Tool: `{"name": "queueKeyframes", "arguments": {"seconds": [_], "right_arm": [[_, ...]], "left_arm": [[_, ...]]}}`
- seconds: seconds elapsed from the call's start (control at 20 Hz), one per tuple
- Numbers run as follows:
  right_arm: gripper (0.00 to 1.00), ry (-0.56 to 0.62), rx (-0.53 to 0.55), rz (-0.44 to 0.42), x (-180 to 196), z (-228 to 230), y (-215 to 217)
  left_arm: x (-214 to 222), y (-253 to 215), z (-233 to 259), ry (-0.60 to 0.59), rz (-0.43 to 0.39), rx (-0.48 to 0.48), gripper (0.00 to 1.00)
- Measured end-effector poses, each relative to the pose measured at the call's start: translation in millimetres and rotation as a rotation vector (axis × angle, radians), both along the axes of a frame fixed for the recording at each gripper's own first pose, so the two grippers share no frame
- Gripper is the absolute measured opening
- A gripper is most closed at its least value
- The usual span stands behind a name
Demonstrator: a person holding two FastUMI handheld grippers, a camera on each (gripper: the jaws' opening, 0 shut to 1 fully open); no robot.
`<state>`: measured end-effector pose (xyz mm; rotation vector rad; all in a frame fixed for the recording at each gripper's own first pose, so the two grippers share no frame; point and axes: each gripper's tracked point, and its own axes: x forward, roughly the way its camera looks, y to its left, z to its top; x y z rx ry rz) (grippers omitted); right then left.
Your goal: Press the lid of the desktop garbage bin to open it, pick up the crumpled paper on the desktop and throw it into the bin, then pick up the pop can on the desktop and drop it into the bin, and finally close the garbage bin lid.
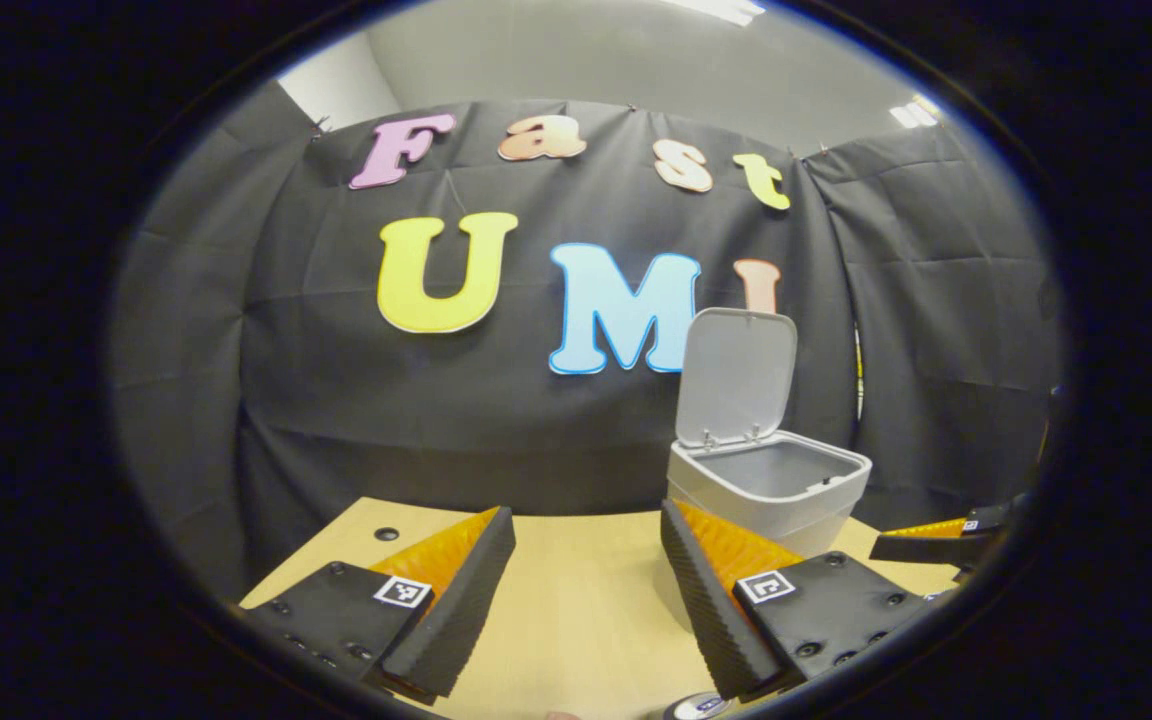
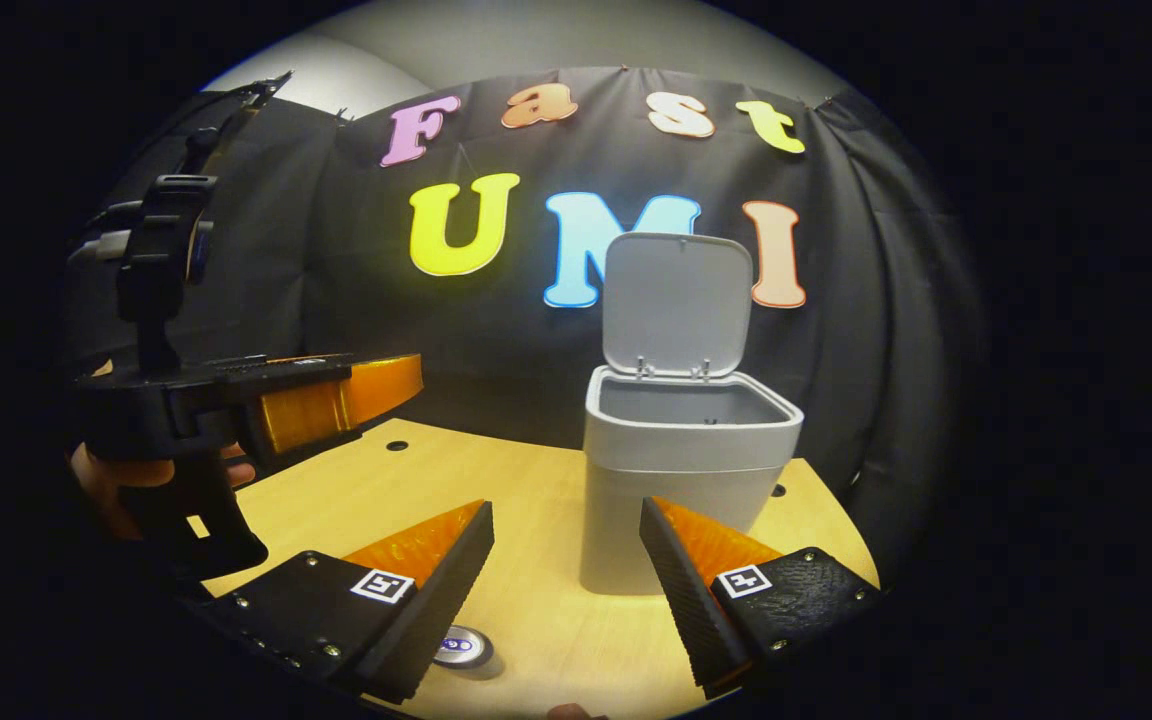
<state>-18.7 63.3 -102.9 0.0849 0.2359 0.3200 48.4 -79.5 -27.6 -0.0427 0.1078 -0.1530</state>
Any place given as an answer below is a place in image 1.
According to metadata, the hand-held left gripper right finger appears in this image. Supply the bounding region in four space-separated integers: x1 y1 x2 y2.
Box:
660 498 937 703

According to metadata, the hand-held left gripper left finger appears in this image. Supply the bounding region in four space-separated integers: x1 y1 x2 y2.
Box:
246 506 518 706

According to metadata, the white desktop garbage bin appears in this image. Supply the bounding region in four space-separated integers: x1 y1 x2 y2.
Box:
667 307 873 561

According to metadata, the wooden desktop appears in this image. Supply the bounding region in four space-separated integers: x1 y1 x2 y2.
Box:
239 497 962 720

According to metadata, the black backdrop cloth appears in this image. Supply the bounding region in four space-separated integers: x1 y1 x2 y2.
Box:
106 80 1067 601

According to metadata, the small ceiling light panel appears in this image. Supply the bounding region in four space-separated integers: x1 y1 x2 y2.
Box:
888 93 942 129

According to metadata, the long ceiling light panel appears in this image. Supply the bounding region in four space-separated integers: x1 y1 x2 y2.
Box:
661 0 767 28

